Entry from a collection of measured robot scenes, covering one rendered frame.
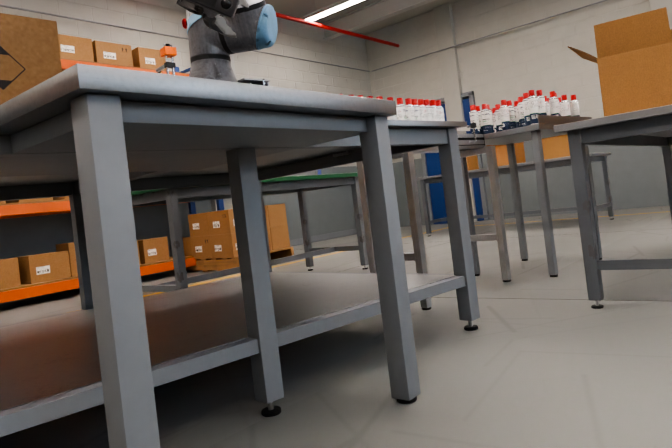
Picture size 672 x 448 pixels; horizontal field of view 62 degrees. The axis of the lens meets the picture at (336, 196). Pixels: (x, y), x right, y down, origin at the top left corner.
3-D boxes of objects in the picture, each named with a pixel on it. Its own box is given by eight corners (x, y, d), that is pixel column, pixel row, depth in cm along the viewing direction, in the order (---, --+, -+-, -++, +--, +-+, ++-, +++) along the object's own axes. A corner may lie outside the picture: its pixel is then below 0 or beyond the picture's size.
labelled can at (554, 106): (510, 139, 407) (507, 111, 408) (589, 124, 365) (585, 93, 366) (475, 140, 376) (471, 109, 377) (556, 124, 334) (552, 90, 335)
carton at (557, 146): (535, 161, 655) (531, 129, 656) (548, 160, 694) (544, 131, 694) (577, 155, 627) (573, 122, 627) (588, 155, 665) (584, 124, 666)
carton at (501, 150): (483, 168, 698) (479, 139, 698) (499, 167, 730) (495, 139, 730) (516, 164, 668) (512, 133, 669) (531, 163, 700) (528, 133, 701)
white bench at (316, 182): (310, 269, 514) (299, 182, 515) (376, 267, 466) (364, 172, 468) (115, 317, 368) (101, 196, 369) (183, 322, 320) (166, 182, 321)
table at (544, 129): (522, 259, 409) (506, 133, 411) (609, 258, 364) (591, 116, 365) (465, 276, 360) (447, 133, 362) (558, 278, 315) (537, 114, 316)
